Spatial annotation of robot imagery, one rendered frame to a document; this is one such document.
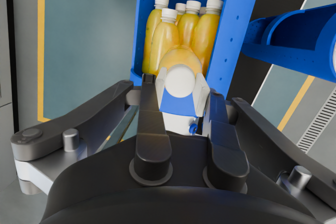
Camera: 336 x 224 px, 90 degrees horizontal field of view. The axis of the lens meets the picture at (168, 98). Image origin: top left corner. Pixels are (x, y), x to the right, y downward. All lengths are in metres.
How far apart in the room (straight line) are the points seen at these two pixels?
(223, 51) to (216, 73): 0.05
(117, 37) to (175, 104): 1.36
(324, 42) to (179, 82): 0.60
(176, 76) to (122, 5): 1.49
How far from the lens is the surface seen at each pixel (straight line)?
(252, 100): 1.66
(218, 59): 0.38
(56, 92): 2.10
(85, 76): 1.87
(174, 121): 0.74
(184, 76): 0.21
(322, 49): 0.75
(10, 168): 2.78
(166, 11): 0.46
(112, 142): 1.16
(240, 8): 0.40
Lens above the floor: 1.58
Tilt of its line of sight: 69 degrees down
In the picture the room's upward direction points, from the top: 169 degrees counter-clockwise
